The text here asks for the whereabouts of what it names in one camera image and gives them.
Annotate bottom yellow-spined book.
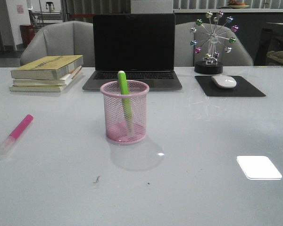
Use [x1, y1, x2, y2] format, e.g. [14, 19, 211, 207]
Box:
[9, 74, 80, 92]

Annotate red trash bin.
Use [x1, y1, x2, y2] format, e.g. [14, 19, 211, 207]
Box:
[20, 24, 35, 47]

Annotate grey armchair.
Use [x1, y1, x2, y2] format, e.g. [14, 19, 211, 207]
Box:
[20, 21, 95, 67]
[174, 22, 253, 67]

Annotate pink highlighter pen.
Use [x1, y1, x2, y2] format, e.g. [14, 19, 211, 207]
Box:
[0, 114, 34, 155]

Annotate right grey armchair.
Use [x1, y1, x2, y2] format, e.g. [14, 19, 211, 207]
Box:
[174, 22, 253, 67]

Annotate red barrier belt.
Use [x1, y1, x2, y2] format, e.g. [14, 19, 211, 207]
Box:
[70, 14, 94, 18]

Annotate ferris wheel desk ornament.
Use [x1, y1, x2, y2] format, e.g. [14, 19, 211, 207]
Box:
[190, 11, 237, 74]

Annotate grey open laptop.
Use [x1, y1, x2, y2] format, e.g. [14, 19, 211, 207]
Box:
[83, 13, 182, 91]

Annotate fruit bowl on counter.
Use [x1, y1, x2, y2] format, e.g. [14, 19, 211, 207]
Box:
[227, 0, 249, 9]

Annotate middle white book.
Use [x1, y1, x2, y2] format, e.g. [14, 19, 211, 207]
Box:
[13, 66, 82, 86]

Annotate black mouse pad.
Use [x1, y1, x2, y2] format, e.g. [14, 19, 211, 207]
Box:
[194, 75, 266, 97]

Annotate top yellow book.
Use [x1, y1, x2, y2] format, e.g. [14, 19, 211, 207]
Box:
[10, 55, 83, 80]

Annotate pink mesh pen holder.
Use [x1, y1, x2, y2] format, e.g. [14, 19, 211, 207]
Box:
[100, 80, 149, 144]

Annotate left grey armchair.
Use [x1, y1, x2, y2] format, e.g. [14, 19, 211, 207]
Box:
[20, 21, 95, 67]

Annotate white computer mouse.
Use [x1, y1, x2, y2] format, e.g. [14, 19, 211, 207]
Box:
[211, 75, 237, 89]

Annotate green highlighter pen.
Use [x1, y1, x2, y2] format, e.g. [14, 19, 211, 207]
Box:
[117, 71, 134, 134]

